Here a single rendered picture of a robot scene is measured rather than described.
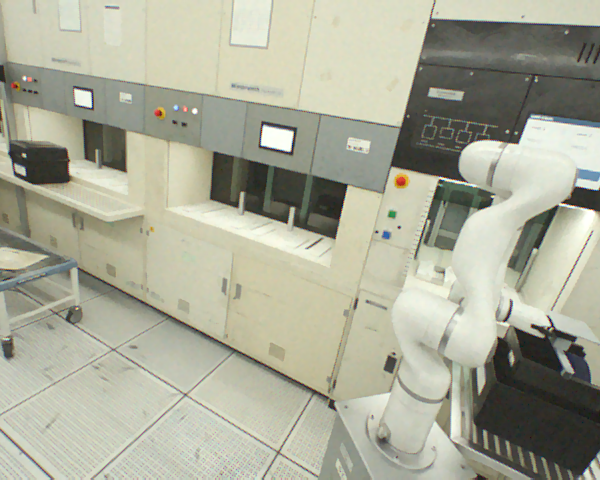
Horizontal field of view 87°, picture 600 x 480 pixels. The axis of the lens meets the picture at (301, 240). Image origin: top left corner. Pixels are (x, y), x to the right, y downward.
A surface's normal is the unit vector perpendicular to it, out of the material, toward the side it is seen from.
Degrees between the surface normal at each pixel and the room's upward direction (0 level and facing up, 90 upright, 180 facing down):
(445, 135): 90
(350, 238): 90
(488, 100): 90
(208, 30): 90
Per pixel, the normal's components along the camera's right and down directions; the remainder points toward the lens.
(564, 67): -0.43, 0.25
